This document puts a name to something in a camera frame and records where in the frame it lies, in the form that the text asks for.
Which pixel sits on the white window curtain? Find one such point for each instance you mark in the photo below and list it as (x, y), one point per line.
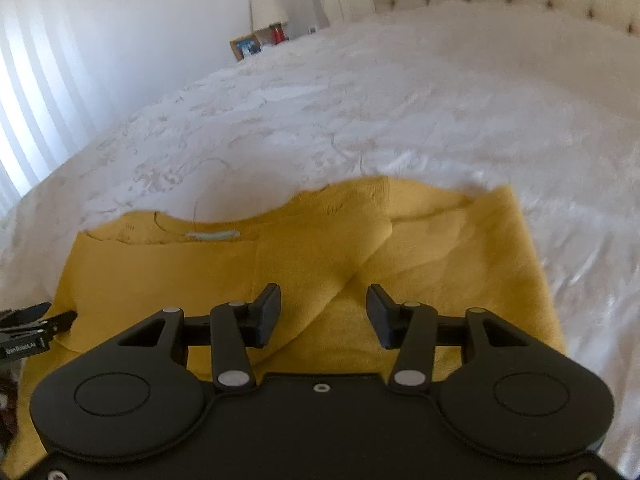
(53, 103)

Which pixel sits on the red bottle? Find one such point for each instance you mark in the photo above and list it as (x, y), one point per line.
(277, 33)

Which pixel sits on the white embroidered bedspread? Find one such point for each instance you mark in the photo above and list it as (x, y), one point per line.
(463, 97)

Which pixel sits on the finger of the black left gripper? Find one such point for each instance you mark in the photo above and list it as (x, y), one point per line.
(28, 332)

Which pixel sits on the yellow knit sweater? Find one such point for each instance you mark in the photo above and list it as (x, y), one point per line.
(324, 249)

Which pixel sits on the white table lamp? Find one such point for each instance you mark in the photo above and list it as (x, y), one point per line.
(266, 13)

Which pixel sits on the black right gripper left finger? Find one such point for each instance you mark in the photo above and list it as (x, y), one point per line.
(257, 320)

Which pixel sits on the wooden picture frame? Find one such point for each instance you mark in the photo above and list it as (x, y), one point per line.
(246, 46)

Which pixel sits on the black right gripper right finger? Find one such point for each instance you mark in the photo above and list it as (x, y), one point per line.
(389, 320)

